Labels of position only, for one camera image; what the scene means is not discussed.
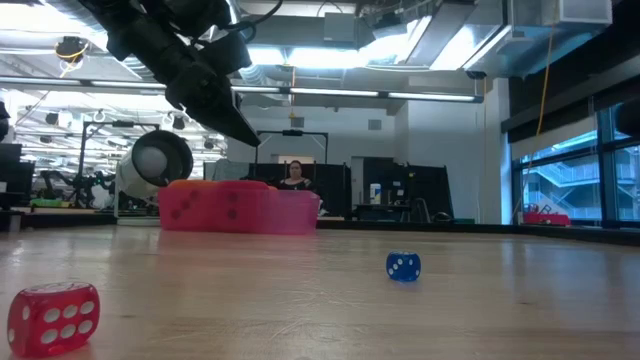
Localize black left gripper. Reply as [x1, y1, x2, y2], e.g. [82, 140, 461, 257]
[78, 0, 263, 148]

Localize pink translucent plastic bin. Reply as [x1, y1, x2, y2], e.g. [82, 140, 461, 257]
[157, 186, 322, 236]

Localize small blue die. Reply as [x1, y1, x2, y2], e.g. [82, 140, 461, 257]
[385, 250, 423, 283]

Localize small red translucent die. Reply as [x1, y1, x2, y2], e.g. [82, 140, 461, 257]
[6, 280, 101, 359]

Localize person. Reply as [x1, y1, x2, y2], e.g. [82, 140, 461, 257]
[277, 159, 316, 192]

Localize black monitor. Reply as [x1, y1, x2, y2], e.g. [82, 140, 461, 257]
[0, 143, 37, 211]

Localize black partition cabinets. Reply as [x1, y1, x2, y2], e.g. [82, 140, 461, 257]
[247, 161, 454, 222]

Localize red object by window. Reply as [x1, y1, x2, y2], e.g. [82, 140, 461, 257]
[521, 211, 573, 227]

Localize white cylindrical camera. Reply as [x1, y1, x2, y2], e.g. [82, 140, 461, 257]
[115, 129, 195, 200]

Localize yellow and black cable reel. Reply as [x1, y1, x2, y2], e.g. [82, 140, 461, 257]
[53, 35, 92, 66]

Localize black aluminium table frame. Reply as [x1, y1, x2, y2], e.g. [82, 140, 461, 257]
[0, 209, 640, 248]

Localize yellow hanging cable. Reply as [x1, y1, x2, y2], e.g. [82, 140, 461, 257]
[535, 26, 555, 138]

